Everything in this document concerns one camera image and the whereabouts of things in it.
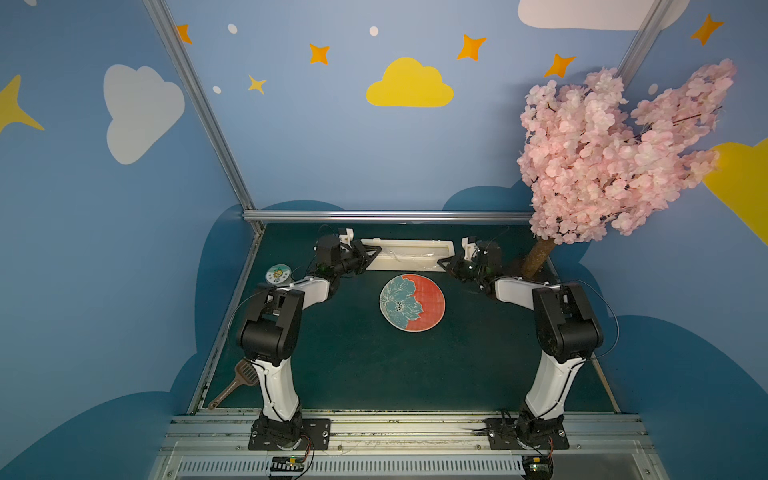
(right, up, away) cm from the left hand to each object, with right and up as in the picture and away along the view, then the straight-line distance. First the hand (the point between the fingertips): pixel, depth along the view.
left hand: (383, 243), depth 91 cm
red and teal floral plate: (+10, -20, +7) cm, 23 cm away
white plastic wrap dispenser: (+9, -3, +10) cm, 14 cm away
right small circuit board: (+39, -57, -18) cm, 71 cm away
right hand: (+19, -5, +7) cm, 21 cm away
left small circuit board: (-24, -55, -19) cm, 63 cm away
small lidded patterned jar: (-35, -10, +4) cm, 36 cm away
